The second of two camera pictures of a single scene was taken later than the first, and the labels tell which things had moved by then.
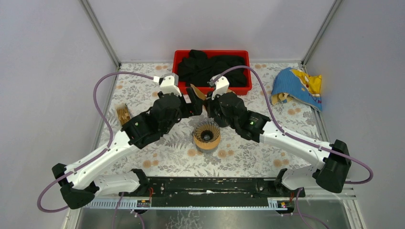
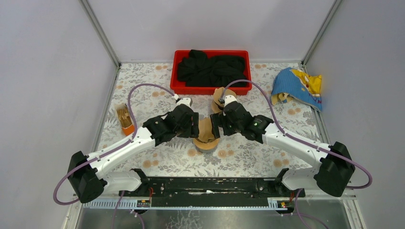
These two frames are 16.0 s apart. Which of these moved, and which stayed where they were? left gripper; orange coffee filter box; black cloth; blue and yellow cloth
Moved: left gripper
Stayed: black cloth; blue and yellow cloth; orange coffee filter box
